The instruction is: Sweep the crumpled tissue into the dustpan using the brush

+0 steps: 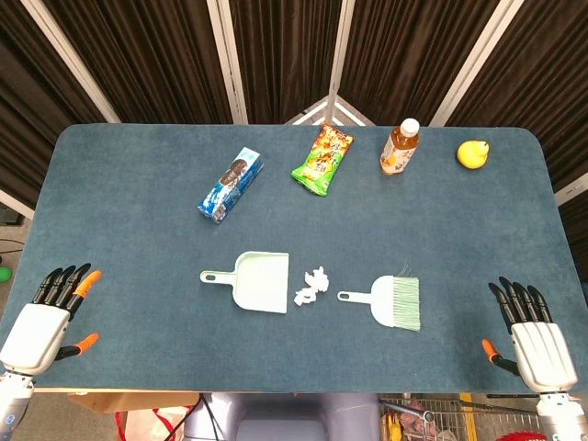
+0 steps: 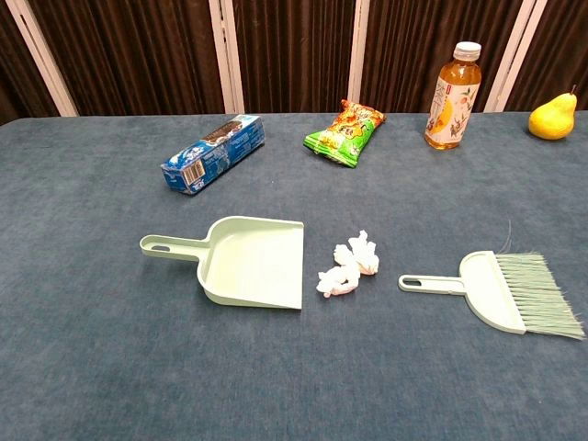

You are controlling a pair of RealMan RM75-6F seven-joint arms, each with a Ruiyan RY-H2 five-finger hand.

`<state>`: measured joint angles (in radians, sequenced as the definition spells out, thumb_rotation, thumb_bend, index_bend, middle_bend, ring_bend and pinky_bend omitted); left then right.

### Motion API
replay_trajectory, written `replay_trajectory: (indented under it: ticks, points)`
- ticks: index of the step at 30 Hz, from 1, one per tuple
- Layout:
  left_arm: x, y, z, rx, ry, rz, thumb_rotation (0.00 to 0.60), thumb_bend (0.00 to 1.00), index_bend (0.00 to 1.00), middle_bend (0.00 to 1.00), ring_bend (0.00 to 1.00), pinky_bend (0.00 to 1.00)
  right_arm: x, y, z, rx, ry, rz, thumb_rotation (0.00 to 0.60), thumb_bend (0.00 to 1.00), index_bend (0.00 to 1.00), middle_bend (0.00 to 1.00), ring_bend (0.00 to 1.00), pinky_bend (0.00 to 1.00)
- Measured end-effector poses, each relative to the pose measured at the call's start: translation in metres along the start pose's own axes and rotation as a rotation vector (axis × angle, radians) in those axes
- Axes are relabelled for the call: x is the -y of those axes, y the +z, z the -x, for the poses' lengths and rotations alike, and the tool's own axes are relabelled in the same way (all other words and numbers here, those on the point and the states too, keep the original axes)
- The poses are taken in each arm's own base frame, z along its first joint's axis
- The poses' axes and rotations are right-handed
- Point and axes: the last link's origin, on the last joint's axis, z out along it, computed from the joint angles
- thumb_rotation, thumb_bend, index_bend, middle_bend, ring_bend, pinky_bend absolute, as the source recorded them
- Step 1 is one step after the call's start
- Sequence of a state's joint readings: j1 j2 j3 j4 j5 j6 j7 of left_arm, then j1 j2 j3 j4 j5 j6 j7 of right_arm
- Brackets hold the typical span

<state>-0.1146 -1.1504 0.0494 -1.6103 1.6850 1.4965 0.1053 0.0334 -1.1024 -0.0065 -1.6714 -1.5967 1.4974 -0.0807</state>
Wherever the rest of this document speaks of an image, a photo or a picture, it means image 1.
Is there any mint green dustpan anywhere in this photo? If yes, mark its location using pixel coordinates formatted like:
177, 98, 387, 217
198, 251, 290, 315

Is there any lavender robot torso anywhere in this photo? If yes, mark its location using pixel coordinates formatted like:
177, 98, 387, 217
183, 392, 382, 441

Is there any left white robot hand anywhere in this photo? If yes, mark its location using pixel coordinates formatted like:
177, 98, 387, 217
0, 262, 103, 377

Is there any tea bottle white cap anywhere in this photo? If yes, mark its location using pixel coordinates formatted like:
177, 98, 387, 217
379, 118, 422, 176

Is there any blue cookie box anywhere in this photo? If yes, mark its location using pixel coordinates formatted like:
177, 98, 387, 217
197, 146, 266, 225

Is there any yellow pear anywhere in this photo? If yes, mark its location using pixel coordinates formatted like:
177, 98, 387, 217
456, 140, 491, 171

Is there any blue felt table cloth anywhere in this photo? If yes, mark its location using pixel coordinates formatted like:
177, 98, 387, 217
0, 123, 588, 396

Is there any mint green hand broom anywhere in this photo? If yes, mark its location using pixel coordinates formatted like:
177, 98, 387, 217
336, 275, 422, 332

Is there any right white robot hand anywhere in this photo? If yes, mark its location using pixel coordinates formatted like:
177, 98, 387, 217
481, 276, 579, 394

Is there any red white bag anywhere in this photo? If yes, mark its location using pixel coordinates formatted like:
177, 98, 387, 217
114, 403, 189, 441

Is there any green orange snack bag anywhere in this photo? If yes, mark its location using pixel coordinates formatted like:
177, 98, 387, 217
290, 123, 355, 198

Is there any white paper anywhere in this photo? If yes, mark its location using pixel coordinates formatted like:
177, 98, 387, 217
293, 265, 331, 308

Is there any light wooden board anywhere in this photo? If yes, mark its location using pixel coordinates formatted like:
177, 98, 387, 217
34, 388, 201, 417

